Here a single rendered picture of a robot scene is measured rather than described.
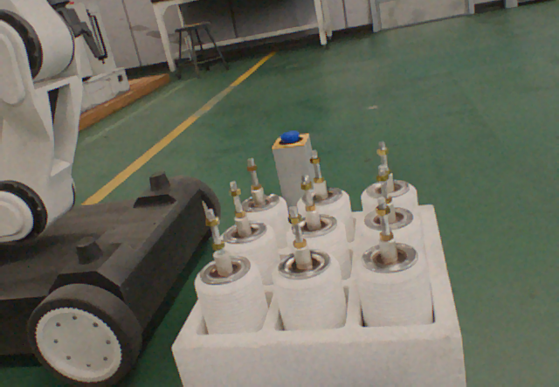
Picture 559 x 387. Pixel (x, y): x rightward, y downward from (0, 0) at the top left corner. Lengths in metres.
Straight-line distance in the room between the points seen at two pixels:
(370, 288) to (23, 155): 0.79
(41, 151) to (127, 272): 0.32
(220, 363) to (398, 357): 0.24
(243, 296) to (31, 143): 0.61
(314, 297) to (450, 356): 0.18
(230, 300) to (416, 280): 0.25
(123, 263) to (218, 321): 0.33
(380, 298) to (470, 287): 0.43
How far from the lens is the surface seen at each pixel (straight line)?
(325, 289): 0.72
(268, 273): 0.86
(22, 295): 1.13
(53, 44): 1.14
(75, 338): 1.05
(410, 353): 0.72
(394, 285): 0.69
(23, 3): 1.14
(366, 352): 0.72
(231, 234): 0.88
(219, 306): 0.75
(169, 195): 1.28
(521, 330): 1.01
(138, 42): 6.36
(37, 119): 1.12
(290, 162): 1.08
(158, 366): 1.07
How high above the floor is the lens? 0.62
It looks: 20 degrees down
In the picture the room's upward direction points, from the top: 12 degrees counter-clockwise
